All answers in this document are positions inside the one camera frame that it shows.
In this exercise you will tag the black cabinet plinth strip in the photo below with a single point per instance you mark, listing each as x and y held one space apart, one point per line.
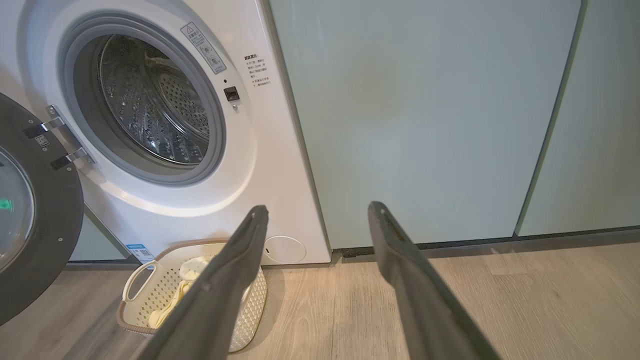
500 244

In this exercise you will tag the narrow pale green cabinet panel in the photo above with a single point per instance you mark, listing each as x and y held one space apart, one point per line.
600 125

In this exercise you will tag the pale yellow garment blue trim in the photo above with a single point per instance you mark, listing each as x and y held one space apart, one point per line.
172 305

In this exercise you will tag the wide pale green cabinet panel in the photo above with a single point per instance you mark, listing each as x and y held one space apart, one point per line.
425 115

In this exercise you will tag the metal door hinge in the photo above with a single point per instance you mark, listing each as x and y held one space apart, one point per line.
67 135

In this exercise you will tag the blue white energy label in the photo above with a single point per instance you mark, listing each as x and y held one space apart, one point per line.
140 253

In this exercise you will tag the white front-load washing machine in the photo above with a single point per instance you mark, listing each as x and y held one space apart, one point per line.
270 165

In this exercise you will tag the cream perforated laundry basket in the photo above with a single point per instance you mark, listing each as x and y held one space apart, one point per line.
145 305

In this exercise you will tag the dark grey glass washer door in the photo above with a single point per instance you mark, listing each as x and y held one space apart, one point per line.
55 210

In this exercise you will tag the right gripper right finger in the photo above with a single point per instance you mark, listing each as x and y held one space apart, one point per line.
425 310

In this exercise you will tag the grey warning sticker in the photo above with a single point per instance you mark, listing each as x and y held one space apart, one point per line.
203 47

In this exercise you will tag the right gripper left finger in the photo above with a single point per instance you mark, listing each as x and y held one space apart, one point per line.
220 295

